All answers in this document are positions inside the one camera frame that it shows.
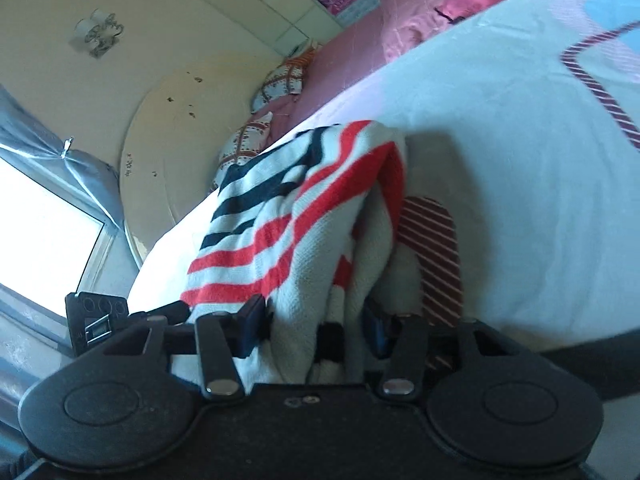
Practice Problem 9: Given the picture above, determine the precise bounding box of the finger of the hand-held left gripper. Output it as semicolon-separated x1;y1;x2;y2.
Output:
129;301;195;322

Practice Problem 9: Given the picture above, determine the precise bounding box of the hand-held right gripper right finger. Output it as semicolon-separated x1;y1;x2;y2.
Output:
362;305;506;403

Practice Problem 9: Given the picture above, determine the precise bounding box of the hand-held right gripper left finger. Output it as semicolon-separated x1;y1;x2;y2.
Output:
107;294;273;403

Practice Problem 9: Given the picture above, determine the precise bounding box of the white red black striped sweater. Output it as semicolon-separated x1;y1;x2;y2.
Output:
181;120;426;386

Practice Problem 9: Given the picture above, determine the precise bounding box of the window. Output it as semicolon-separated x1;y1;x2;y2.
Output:
0;157;108;318

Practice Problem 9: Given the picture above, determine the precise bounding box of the cream round headboard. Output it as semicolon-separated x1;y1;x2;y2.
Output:
118;54;281;263

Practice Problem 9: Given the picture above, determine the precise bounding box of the white patterned pillow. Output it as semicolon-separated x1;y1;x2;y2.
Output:
209;111;275;193
250;62;307;113

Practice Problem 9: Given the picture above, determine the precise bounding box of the grey curtain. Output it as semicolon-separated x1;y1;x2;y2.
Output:
0;85;126;231

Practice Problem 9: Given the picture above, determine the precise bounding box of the orange patterned cloth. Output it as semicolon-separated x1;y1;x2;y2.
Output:
285;45;318;68

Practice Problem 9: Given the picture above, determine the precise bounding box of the pink bed sheet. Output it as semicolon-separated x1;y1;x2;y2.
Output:
270;0;516;126

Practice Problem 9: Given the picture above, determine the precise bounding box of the wall lamp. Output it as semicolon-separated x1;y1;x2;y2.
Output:
75;8;124;58

